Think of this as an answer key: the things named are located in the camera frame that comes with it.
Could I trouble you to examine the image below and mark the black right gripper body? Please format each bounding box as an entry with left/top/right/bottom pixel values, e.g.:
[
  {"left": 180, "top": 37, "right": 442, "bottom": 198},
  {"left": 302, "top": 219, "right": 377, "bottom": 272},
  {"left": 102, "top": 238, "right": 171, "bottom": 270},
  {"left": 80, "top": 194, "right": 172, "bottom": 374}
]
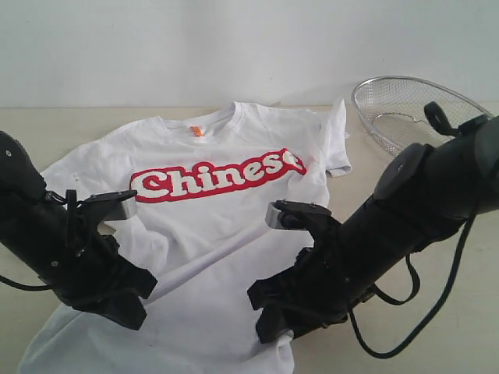
[{"left": 247, "top": 217, "right": 373, "bottom": 338}]

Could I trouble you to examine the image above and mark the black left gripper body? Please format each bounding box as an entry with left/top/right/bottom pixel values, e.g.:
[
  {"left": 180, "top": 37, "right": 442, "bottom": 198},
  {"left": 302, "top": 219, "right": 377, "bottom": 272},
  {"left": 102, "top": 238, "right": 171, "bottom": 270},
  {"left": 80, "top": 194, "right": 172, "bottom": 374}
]
[{"left": 50, "top": 229, "right": 157, "bottom": 314}]

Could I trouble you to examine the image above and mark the white t-shirt red logo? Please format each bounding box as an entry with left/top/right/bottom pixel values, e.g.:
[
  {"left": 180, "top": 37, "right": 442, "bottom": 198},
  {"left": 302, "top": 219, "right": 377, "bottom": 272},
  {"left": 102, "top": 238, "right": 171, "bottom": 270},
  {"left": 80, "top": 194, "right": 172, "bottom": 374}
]
[{"left": 19, "top": 101, "right": 351, "bottom": 373}]

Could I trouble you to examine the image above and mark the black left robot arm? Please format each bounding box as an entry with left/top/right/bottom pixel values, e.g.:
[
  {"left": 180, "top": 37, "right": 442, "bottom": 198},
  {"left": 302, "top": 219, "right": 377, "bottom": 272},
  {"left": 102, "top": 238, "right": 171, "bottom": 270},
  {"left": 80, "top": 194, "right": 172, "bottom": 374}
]
[{"left": 1, "top": 132, "right": 157, "bottom": 330}]

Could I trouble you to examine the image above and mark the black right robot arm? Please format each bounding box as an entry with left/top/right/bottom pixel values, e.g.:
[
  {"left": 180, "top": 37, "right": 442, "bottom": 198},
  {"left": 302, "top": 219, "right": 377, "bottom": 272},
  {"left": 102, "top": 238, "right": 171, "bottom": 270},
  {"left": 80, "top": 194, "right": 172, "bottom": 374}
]
[{"left": 248, "top": 102, "right": 498, "bottom": 343}]

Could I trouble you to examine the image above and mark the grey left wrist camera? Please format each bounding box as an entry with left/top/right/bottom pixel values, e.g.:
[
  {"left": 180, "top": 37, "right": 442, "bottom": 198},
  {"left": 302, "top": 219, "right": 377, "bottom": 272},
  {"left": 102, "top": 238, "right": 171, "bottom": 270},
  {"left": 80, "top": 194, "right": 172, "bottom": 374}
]
[{"left": 77, "top": 190, "right": 137, "bottom": 225}]

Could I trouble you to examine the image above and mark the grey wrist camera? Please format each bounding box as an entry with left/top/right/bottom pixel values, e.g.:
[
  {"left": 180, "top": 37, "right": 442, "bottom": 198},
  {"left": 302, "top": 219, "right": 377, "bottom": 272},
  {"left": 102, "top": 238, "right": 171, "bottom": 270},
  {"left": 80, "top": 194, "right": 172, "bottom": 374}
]
[
  {"left": 77, "top": 190, "right": 137, "bottom": 225},
  {"left": 265, "top": 199, "right": 331, "bottom": 231}
]

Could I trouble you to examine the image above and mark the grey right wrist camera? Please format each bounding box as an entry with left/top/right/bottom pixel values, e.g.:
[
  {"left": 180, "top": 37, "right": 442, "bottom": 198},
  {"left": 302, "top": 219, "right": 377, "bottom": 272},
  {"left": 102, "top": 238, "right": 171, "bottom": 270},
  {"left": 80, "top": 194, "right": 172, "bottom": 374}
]
[{"left": 265, "top": 199, "right": 331, "bottom": 231}]

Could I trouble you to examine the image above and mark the metal wire mesh basket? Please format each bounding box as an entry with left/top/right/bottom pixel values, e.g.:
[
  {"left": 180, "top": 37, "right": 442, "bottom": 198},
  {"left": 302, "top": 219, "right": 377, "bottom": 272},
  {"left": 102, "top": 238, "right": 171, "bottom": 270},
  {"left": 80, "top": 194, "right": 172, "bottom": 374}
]
[{"left": 351, "top": 76, "right": 494, "bottom": 156}]

